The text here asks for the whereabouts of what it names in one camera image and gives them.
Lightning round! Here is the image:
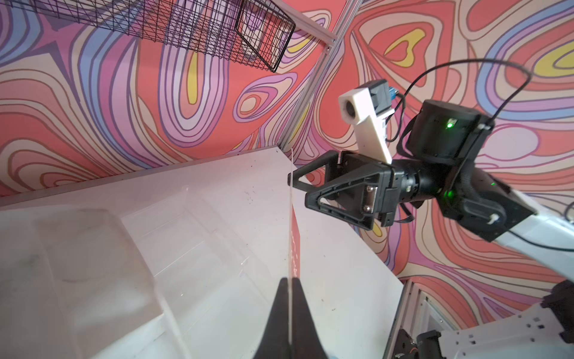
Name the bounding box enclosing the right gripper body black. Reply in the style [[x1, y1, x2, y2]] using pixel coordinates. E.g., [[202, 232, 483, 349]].
[[331, 150, 420, 230]]

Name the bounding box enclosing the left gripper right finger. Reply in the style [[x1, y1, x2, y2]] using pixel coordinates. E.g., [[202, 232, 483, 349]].
[[292, 278, 328, 359]]

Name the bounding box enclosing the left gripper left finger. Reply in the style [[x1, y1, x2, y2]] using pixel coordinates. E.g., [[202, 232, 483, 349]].
[[253, 278, 291, 359]]

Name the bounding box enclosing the red postcard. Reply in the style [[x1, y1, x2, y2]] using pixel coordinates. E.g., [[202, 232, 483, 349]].
[[289, 206, 300, 278]]

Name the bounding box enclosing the clear plastic drawer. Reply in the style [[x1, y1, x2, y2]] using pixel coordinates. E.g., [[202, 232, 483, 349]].
[[0, 147, 342, 359]]

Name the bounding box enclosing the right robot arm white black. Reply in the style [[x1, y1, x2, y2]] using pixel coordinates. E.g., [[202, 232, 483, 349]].
[[288, 100, 573, 358]]

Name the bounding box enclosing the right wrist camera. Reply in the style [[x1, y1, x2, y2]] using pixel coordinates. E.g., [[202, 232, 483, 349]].
[[338, 79, 398, 165]]

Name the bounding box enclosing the black wire basket back wall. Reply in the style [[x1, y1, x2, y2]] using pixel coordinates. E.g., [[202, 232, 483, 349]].
[[0, 0, 297, 73]]

